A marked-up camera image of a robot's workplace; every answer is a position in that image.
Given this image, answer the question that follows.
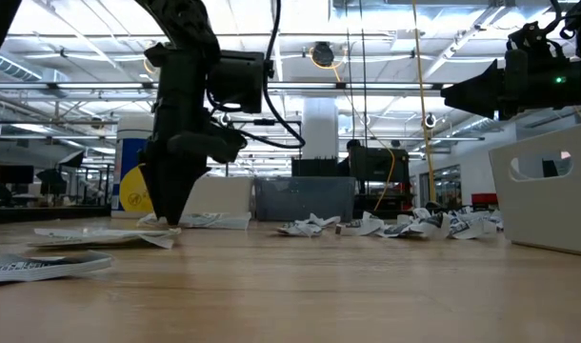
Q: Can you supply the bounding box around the dark angled panel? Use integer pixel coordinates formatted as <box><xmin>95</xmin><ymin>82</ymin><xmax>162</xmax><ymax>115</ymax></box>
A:
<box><xmin>56</xmin><ymin>151</ymin><xmax>86</xmax><ymax>169</ymax></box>

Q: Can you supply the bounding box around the printed white packet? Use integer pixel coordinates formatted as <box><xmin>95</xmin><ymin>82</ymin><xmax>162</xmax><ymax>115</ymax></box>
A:
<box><xmin>0</xmin><ymin>251</ymin><xmax>114</xmax><ymax>286</ymax></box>

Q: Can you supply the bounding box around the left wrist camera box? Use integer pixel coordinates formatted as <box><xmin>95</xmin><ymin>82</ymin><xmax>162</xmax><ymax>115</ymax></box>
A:
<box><xmin>207</xmin><ymin>50</ymin><xmax>269</xmax><ymax>115</ymax></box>

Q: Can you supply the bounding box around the white gauze packet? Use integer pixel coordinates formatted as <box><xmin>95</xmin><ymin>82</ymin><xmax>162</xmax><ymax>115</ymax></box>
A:
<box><xmin>137</xmin><ymin>212</ymin><xmax>252</xmax><ymax>232</ymax></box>
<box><xmin>27</xmin><ymin>227</ymin><xmax>182</xmax><ymax>251</ymax></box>

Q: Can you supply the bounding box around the black monitor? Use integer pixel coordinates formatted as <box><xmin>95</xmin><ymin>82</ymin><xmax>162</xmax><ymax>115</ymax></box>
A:
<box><xmin>350</xmin><ymin>146</ymin><xmax>411</xmax><ymax>184</ymax></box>

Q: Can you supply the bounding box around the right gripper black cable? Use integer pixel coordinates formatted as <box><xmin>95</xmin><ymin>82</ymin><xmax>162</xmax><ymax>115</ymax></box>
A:
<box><xmin>545</xmin><ymin>0</ymin><xmax>581</xmax><ymax>42</ymax></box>

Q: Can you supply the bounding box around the thick yellow power cable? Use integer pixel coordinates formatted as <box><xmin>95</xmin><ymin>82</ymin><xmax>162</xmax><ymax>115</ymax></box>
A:
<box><xmin>411</xmin><ymin>0</ymin><xmax>438</xmax><ymax>204</ymax></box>

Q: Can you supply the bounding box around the thin yellow reel cord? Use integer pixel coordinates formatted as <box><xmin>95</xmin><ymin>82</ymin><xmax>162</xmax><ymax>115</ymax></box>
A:
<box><xmin>308</xmin><ymin>46</ymin><xmax>397</xmax><ymax>213</ymax></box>

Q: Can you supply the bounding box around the white pillar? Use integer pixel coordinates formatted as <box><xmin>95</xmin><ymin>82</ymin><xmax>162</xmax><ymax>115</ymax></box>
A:
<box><xmin>302</xmin><ymin>97</ymin><xmax>339</xmax><ymax>161</ymax></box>

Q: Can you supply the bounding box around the light grey handled bin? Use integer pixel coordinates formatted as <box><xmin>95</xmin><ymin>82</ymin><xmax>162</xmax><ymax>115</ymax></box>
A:
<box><xmin>488</xmin><ymin>121</ymin><xmax>581</xmax><ymax>258</ymax></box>

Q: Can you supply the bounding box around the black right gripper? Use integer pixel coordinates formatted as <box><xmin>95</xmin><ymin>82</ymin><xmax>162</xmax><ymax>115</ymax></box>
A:
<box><xmin>441</xmin><ymin>47</ymin><xmax>551</xmax><ymax>120</ymax></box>

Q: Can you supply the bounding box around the black metal rig frame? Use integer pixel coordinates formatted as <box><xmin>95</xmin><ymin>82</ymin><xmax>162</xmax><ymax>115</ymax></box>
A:
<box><xmin>0</xmin><ymin>205</ymin><xmax>111</xmax><ymax>223</ymax></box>

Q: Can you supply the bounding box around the silver ventilation duct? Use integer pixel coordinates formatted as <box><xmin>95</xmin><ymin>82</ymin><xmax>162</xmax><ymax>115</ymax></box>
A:
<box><xmin>0</xmin><ymin>51</ymin><xmax>43</xmax><ymax>83</ymax></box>

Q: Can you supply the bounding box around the dark background monitor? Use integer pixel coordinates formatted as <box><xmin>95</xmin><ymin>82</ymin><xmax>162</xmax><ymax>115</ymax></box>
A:
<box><xmin>0</xmin><ymin>165</ymin><xmax>35</xmax><ymax>186</ymax></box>

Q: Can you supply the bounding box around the red box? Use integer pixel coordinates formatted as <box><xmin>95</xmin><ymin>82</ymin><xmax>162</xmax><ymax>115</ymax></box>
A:
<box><xmin>471</xmin><ymin>192</ymin><xmax>499</xmax><ymax>207</ymax></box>

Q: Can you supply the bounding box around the white plastic bin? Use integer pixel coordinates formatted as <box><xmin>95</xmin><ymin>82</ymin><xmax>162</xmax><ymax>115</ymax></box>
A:
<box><xmin>183</xmin><ymin>175</ymin><xmax>254</xmax><ymax>223</ymax></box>

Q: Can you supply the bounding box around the black ceiling cord reel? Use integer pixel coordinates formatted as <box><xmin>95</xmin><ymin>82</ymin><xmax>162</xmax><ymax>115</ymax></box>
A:
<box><xmin>311</xmin><ymin>41</ymin><xmax>336</xmax><ymax>69</ymax></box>

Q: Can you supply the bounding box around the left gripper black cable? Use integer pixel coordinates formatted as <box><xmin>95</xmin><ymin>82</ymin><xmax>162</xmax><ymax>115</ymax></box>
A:
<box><xmin>207</xmin><ymin>0</ymin><xmax>307</xmax><ymax>150</ymax></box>

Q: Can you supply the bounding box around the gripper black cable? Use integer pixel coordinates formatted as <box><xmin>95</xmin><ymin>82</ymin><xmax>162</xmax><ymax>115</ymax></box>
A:
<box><xmin>207</xmin><ymin>0</ymin><xmax>307</xmax><ymax>150</ymax></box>
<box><xmin>545</xmin><ymin>0</ymin><xmax>581</xmax><ymax>42</ymax></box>

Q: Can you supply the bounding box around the disinfecting wipes canister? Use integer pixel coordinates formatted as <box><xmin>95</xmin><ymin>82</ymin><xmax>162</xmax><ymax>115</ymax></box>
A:
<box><xmin>111</xmin><ymin>115</ymin><xmax>156</xmax><ymax>219</ymax></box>

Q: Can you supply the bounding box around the long silver duct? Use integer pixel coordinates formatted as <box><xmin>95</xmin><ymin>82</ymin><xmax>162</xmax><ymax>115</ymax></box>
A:
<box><xmin>454</xmin><ymin>113</ymin><xmax>504</xmax><ymax>139</ymax></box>

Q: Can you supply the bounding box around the person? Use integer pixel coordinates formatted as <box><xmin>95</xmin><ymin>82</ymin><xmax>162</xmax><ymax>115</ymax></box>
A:
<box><xmin>336</xmin><ymin>138</ymin><xmax>363</xmax><ymax>178</ymax></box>

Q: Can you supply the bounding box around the black crate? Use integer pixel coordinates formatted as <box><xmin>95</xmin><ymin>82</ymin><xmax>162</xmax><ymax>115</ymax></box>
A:
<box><xmin>290</xmin><ymin>156</ymin><xmax>339</xmax><ymax>178</ymax></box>

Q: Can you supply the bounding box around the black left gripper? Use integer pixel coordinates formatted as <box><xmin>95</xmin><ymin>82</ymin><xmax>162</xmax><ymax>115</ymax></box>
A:
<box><xmin>138</xmin><ymin>42</ymin><xmax>249</xmax><ymax>227</ymax></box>

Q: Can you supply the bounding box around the dark background equipment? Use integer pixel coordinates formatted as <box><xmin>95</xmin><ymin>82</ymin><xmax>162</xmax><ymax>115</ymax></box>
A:
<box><xmin>35</xmin><ymin>169</ymin><xmax>69</xmax><ymax>196</ymax></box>

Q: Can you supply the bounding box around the grey translucent plastic bin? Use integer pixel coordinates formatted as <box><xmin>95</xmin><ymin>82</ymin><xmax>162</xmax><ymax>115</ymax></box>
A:
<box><xmin>253</xmin><ymin>175</ymin><xmax>357</xmax><ymax>223</ymax></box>

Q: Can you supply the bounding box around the black hanging cable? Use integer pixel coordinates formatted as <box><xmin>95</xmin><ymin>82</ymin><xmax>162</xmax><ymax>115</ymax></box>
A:
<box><xmin>358</xmin><ymin>0</ymin><xmax>368</xmax><ymax>149</ymax></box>
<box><xmin>345</xmin><ymin>0</ymin><xmax>356</xmax><ymax>149</ymax></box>

